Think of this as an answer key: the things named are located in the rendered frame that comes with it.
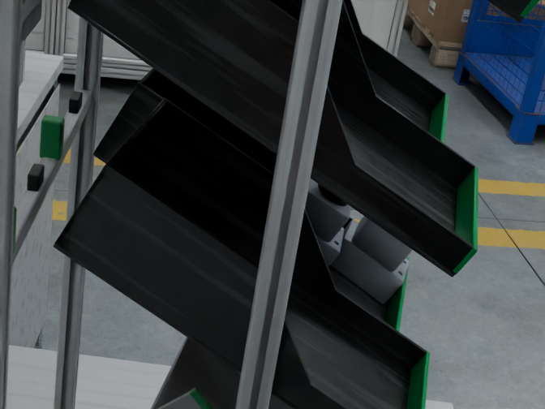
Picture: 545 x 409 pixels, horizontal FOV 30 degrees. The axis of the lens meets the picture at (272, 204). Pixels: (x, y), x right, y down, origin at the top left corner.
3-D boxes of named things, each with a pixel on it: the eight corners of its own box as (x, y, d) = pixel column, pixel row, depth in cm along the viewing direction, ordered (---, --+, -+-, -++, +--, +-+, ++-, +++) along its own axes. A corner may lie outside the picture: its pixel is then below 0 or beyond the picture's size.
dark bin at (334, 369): (411, 372, 80) (470, 310, 77) (399, 481, 69) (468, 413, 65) (117, 170, 78) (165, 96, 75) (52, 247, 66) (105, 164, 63)
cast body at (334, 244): (325, 251, 89) (372, 194, 86) (320, 277, 85) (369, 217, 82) (246, 199, 88) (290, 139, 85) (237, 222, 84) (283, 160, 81)
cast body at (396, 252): (390, 284, 91) (439, 229, 88) (383, 306, 88) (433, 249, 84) (315, 228, 91) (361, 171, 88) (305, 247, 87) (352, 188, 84)
